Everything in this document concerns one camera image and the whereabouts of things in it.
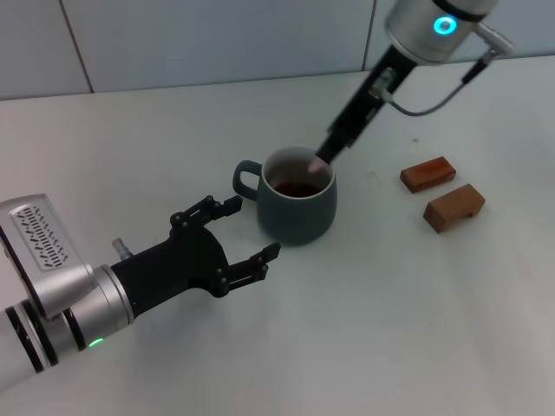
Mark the flat dark wooden block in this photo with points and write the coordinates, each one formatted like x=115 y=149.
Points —
x=427 y=173

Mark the dark grey ceramic cup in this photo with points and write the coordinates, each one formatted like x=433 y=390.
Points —
x=297 y=216

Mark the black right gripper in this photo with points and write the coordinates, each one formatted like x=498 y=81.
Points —
x=368 y=93

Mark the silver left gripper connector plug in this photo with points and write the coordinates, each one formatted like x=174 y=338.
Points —
x=121 y=248

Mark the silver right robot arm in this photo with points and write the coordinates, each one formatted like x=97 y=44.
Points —
x=427 y=26

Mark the notched light wooden block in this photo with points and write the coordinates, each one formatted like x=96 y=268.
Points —
x=451 y=208

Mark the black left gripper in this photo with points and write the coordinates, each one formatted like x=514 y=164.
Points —
x=178 y=268

